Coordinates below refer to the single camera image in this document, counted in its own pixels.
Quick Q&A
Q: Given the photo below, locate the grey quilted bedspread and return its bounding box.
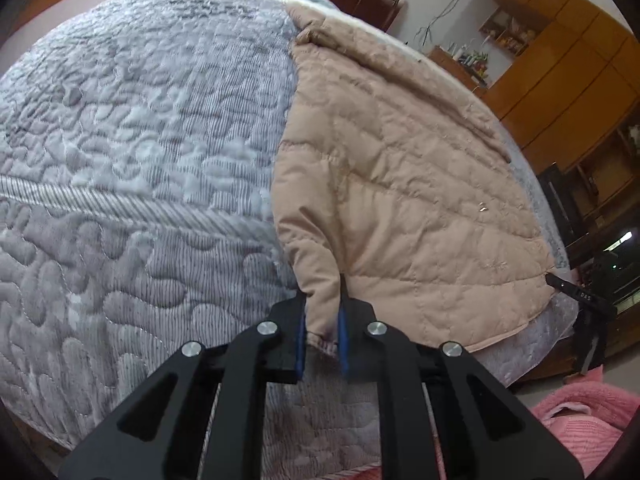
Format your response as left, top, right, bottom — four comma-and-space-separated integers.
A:
1, 0, 577, 479

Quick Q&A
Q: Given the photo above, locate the pink fluffy cloth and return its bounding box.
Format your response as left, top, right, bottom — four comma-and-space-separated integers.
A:
532, 366, 639, 477

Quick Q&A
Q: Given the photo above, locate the black television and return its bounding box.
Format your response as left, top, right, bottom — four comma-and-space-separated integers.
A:
538, 162, 587, 246

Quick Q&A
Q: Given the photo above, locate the large wooden wardrobe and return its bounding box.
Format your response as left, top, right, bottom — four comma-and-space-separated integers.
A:
481, 0, 639, 266

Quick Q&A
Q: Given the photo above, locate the beige quilted jacket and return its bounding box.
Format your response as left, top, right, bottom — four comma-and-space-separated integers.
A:
271, 3, 554, 352

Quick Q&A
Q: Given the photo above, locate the wooden desk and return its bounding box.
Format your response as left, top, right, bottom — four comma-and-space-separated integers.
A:
427, 47, 487, 98

